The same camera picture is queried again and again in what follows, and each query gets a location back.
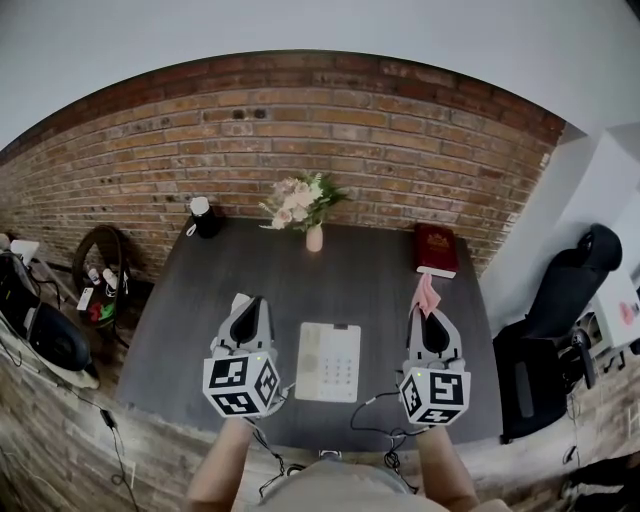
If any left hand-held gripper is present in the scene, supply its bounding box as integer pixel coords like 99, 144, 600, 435
202, 295, 281, 419

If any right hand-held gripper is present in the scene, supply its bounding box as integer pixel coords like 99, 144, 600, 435
398, 309, 472, 427

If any pink cloth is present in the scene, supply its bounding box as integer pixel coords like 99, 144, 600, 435
409, 272, 444, 319

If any white telephone base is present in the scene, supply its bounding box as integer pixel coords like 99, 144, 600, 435
294, 322, 362, 404

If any person's left forearm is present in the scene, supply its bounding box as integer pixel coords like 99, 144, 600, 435
187, 418, 254, 512

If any person's right forearm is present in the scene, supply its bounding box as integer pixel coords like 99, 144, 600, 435
417, 424, 481, 512

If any red hardcover book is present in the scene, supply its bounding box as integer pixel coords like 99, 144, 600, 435
413, 223, 460, 280

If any black office chair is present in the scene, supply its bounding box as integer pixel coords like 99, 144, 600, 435
492, 319, 571, 445
524, 223, 625, 351

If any black mug with white lid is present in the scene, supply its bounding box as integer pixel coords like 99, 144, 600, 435
185, 196, 220, 240

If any pale flower bouquet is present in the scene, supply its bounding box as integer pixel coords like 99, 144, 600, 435
258, 171, 351, 234

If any black metal stand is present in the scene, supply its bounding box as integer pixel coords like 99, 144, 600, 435
569, 328, 601, 391

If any person's beige shirt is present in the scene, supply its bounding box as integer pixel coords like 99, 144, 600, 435
257, 459, 426, 512

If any white cardboard box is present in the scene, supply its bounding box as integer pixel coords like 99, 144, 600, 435
574, 284, 640, 351

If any dark wicker chair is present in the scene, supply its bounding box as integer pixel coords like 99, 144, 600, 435
72, 224, 154, 346

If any black backpack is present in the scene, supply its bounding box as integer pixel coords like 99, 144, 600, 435
0, 249, 41, 341

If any small white table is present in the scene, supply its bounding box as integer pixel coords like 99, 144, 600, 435
9, 238, 41, 264

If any white coiled phone cord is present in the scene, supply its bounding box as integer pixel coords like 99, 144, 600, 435
272, 382, 299, 409

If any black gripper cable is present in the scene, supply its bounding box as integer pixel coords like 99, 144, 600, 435
249, 419, 301, 501
349, 389, 426, 494

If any black floor cable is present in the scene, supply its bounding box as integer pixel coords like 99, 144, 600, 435
74, 389, 141, 512

